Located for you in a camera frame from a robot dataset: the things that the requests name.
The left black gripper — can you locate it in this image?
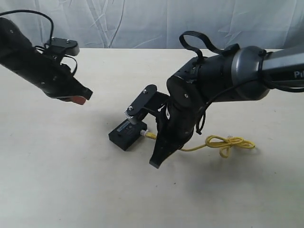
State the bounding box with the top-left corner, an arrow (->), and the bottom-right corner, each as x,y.
23,43 -> 93,105

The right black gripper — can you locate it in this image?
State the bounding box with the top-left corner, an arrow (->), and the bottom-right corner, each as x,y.
149,97 -> 201,169

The small black electronic box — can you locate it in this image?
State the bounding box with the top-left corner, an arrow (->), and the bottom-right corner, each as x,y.
108,119 -> 147,151

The yellow ethernet cable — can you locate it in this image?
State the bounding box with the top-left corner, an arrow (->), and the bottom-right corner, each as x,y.
140,130 -> 256,158

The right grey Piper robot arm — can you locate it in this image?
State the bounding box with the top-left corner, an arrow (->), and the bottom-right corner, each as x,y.
149,31 -> 304,168

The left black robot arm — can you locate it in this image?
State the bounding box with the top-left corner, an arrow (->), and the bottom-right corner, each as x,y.
0,18 -> 93,105

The grey wrinkled backdrop cloth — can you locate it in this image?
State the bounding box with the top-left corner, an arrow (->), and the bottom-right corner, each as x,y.
0,0 -> 304,48

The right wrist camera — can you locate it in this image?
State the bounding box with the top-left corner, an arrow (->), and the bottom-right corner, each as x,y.
124,84 -> 169,124

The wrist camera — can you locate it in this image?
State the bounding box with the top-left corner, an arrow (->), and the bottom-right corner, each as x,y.
46,37 -> 80,56
124,84 -> 169,124

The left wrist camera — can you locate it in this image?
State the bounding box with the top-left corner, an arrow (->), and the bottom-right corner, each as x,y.
46,37 -> 80,56

